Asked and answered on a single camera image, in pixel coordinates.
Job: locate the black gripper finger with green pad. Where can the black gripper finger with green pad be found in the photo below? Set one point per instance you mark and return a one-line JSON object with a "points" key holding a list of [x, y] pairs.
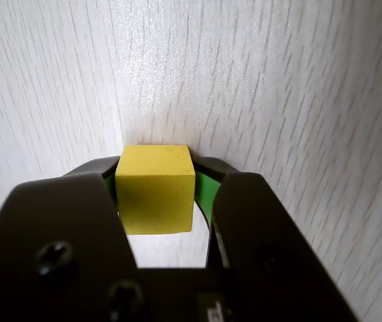
{"points": [[63, 241], [264, 241]]}

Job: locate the yellow cube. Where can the yellow cube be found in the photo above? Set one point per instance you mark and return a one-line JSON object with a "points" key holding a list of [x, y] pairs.
{"points": [[155, 194]]}

